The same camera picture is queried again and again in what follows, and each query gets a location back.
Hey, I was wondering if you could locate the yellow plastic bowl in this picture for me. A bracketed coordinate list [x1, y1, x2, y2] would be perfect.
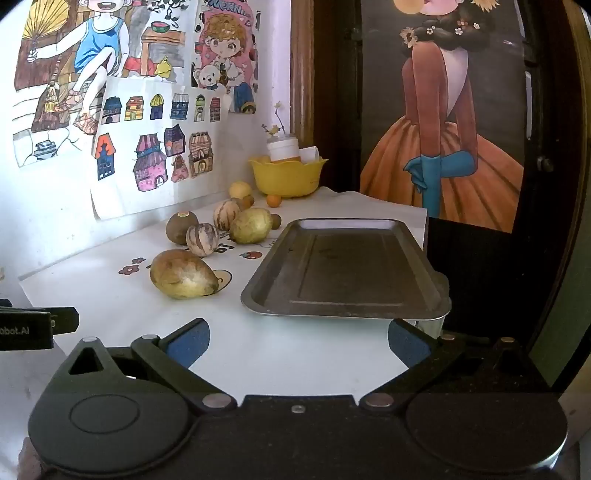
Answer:
[248, 156, 329, 199]

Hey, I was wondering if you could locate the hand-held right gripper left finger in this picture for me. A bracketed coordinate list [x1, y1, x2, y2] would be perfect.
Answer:
[48, 318, 238, 415]

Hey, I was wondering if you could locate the child with fan drawing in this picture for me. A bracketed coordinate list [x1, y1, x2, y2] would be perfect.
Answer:
[11, 0, 199, 168]

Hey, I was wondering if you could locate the coloured houses drawing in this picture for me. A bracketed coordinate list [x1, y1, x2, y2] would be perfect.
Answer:
[90, 76, 232, 221]

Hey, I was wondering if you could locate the yellow green mango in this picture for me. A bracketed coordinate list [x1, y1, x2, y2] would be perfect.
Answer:
[150, 249, 220, 300]
[228, 207, 274, 245]

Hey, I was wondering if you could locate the dark door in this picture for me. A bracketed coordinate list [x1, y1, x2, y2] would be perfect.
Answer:
[313, 0, 578, 388]

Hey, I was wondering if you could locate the dried flower sprig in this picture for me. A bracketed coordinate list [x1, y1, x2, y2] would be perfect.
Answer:
[261, 102, 289, 138]

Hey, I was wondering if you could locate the orange dress wall poster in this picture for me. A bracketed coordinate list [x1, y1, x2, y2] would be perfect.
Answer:
[359, 0, 527, 234]

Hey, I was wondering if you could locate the pale striped pepino melon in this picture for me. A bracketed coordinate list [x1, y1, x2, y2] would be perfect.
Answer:
[212, 199, 242, 231]

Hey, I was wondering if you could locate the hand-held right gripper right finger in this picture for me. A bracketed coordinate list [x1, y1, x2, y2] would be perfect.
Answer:
[359, 318, 552, 411]

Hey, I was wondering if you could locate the brown kiwi with sticker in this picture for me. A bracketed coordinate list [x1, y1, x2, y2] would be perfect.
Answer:
[165, 210, 200, 244]

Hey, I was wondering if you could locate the cartoon girl drawing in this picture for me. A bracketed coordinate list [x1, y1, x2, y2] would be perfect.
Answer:
[191, 0, 259, 115]

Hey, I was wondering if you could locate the wooden door frame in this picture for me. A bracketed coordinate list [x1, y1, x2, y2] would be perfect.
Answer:
[290, 0, 315, 144]

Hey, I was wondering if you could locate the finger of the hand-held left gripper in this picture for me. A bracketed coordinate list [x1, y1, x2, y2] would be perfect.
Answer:
[50, 306, 79, 336]

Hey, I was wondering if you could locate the dark striped pepino melon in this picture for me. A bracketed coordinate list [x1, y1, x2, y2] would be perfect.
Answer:
[185, 223, 220, 258]

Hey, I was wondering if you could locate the metal baking tray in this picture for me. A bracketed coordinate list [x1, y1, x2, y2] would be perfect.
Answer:
[240, 218, 452, 321]

